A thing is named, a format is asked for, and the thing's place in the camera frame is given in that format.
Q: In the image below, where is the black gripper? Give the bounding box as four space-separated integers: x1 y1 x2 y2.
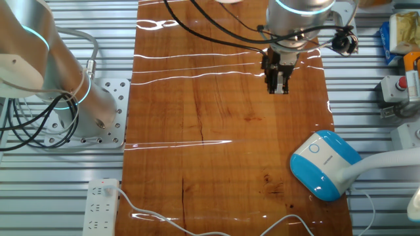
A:
261 45 301 95

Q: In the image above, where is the blue and white desk lamp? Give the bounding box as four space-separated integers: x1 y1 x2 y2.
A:
289 130 420 224

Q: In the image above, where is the grey box with red button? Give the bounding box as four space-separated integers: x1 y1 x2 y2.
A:
379 75 411 105

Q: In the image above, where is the blue cardboard box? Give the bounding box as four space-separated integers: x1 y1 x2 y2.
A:
379 21 404 66

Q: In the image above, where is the orange object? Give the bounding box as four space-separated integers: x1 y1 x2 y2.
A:
403 51 420 77

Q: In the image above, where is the yellow plastic bag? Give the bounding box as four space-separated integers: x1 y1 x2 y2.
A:
388 11 420 55

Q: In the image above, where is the white power strip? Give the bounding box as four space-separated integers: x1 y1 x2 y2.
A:
81 178 121 236

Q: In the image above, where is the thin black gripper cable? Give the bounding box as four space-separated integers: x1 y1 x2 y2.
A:
189 0 354 45

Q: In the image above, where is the silver ribbed camera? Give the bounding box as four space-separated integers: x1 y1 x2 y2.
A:
406 69 420 100

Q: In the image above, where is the white lamp power cable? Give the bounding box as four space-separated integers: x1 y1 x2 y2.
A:
103 185 377 236

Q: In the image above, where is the grey cable with metal connector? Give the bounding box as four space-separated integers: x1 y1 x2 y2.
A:
56 27 99 80

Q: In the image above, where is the black base cable bundle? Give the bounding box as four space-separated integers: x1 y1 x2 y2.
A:
0 93 80 152

